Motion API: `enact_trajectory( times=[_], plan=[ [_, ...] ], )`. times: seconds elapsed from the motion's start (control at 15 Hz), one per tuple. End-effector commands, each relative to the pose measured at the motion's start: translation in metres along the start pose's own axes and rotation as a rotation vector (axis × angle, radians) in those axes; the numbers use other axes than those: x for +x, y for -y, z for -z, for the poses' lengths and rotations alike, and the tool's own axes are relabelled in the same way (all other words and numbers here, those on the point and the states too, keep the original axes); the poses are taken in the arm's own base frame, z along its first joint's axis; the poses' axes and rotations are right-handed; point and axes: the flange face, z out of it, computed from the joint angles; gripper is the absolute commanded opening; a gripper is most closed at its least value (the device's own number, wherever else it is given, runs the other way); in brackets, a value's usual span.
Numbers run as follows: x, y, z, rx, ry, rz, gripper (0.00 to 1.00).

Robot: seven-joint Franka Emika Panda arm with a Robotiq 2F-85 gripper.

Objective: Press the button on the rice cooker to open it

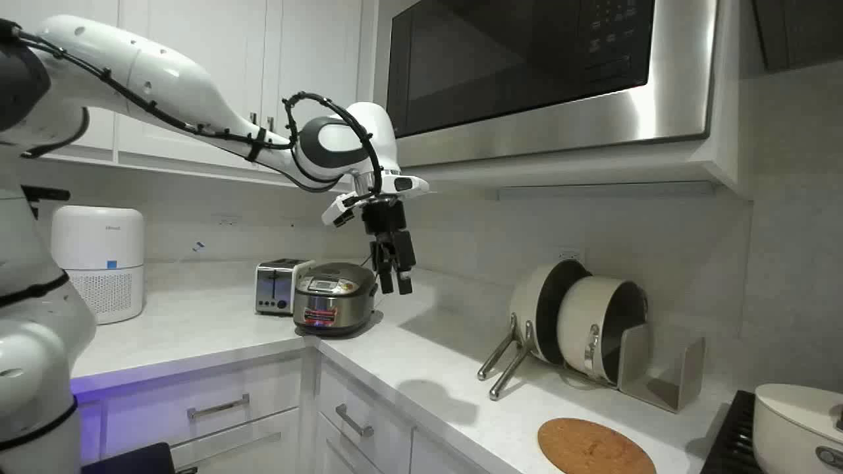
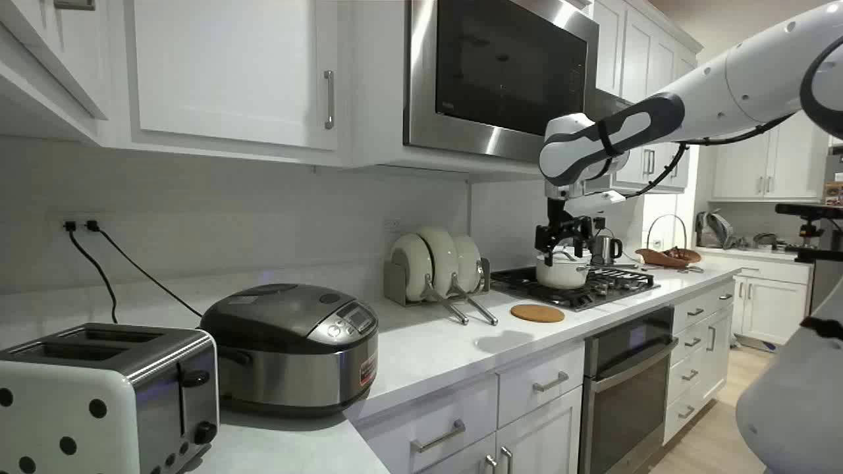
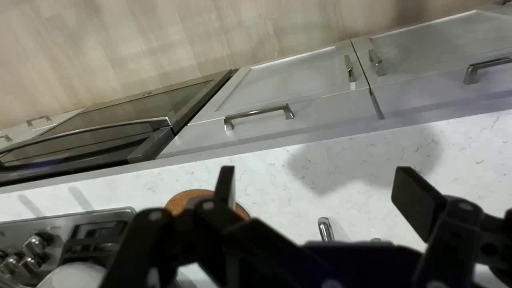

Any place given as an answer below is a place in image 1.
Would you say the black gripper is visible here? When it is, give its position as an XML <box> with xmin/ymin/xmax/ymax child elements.
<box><xmin>360</xmin><ymin>194</ymin><xmax>418</xmax><ymax>297</ymax></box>

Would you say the silver rice cooker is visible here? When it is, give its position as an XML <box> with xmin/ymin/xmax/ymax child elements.
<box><xmin>289</xmin><ymin>259</ymin><xmax>381</xmax><ymax>340</ymax></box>

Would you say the silver toaster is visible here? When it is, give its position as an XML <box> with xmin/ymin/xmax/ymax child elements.
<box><xmin>253</xmin><ymin>255</ymin><xmax>311</xmax><ymax>318</ymax></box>

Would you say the small cream frying pan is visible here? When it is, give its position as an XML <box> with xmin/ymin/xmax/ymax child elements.
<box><xmin>476</xmin><ymin>260</ymin><xmax>581</xmax><ymax>385</ymax></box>

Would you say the large cream frying pan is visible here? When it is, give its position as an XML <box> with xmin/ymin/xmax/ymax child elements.
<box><xmin>488</xmin><ymin>255</ymin><xmax>593</xmax><ymax>406</ymax></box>

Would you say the narrow white drawer front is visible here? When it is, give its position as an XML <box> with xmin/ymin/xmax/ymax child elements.
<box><xmin>313</xmin><ymin>359</ymin><xmax>415</xmax><ymax>474</ymax></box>

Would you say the white lower drawer front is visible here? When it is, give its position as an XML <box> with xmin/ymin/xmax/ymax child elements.
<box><xmin>311</xmin><ymin>411</ymin><xmax>384</xmax><ymax>474</ymax></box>

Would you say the stainless steel microwave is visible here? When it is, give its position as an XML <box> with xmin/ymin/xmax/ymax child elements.
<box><xmin>369</xmin><ymin>0</ymin><xmax>722</xmax><ymax>173</ymax></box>

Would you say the round cork trivet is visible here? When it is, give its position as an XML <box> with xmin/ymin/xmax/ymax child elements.
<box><xmin>535</xmin><ymin>417</ymin><xmax>659</xmax><ymax>474</ymax></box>

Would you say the wide white drawer front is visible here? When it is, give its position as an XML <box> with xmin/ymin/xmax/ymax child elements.
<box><xmin>97</xmin><ymin>351</ymin><xmax>309</xmax><ymax>460</ymax></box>

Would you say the white air purifier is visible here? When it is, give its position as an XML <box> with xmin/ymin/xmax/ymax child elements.
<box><xmin>48</xmin><ymin>203</ymin><xmax>148</xmax><ymax>326</ymax></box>

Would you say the grey metal pan rack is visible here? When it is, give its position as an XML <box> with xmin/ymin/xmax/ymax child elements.
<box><xmin>610</xmin><ymin>322</ymin><xmax>708</xmax><ymax>414</ymax></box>

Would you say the dark blue object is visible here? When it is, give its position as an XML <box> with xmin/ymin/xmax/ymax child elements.
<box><xmin>78</xmin><ymin>439</ymin><xmax>178</xmax><ymax>474</ymax></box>

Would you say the white pot with lid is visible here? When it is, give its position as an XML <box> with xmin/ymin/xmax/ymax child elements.
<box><xmin>750</xmin><ymin>382</ymin><xmax>843</xmax><ymax>474</ymax></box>

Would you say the dark range hood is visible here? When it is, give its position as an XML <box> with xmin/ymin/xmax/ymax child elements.
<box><xmin>750</xmin><ymin>0</ymin><xmax>843</xmax><ymax>74</ymax></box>

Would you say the short metal drawer handle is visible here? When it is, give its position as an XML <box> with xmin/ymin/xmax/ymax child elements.
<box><xmin>333</xmin><ymin>401</ymin><xmax>380</xmax><ymax>442</ymax></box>

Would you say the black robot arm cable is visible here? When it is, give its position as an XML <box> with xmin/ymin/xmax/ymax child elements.
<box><xmin>0</xmin><ymin>18</ymin><xmax>389</xmax><ymax>201</ymax></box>

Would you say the cream pot with loop handle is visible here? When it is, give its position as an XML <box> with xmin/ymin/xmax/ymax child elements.
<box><xmin>555</xmin><ymin>273</ymin><xmax>650</xmax><ymax>386</ymax></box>

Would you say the long metal drawer handle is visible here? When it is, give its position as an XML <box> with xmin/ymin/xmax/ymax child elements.
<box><xmin>184</xmin><ymin>392</ymin><xmax>256</xmax><ymax>424</ymax></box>

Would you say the black bracket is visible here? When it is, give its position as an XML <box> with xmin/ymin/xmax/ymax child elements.
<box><xmin>18</xmin><ymin>181</ymin><xmax>74</xmax><ymax>222</ymax></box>

